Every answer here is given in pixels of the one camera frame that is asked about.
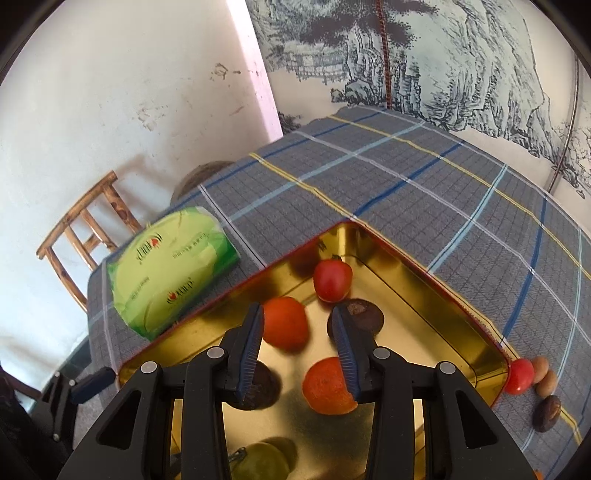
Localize green lime fruit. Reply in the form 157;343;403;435
228;437;298;480

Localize red gold toffee tin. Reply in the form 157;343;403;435
118;222;508;479

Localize small orange tangerine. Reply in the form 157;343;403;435
263;297;311;354

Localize orange mandarin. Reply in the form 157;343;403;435
301;357;358;416

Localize round woven stool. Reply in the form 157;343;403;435
170;160;232;204

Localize red cherry tomato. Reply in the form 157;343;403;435
314;257;353;303
504;358;535;396

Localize landscape painted folding screen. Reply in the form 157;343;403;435
247;0;590;223

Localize wooden chair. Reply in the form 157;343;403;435
36;170;142;312

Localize plaid grey blue tablecloth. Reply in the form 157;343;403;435
178;107;590;479

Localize dark brown passion fruit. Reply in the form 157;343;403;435
228;361;283;411

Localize green tissue pack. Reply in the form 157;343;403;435
107;207;239;340

